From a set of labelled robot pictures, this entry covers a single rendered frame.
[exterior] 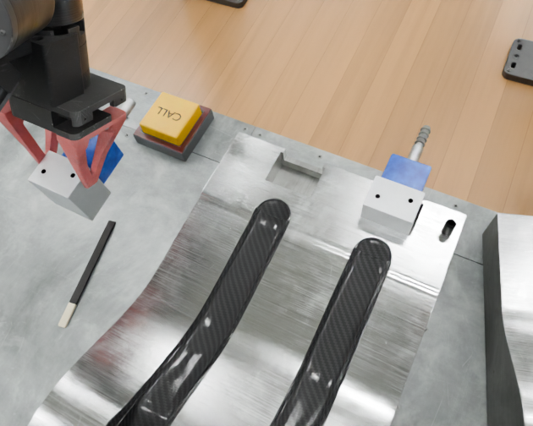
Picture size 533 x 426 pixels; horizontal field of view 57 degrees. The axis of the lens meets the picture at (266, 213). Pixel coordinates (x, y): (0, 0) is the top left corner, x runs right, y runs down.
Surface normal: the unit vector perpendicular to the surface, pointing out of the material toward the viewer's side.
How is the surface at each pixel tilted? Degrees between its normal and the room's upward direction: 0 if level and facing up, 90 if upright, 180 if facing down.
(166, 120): 0
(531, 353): 28
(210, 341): 21
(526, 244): 0
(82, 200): 90
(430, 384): 0
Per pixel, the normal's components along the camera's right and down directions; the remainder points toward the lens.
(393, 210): -0.10, -0.45
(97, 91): 0.13, -0.77
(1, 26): -0.10, 0.62
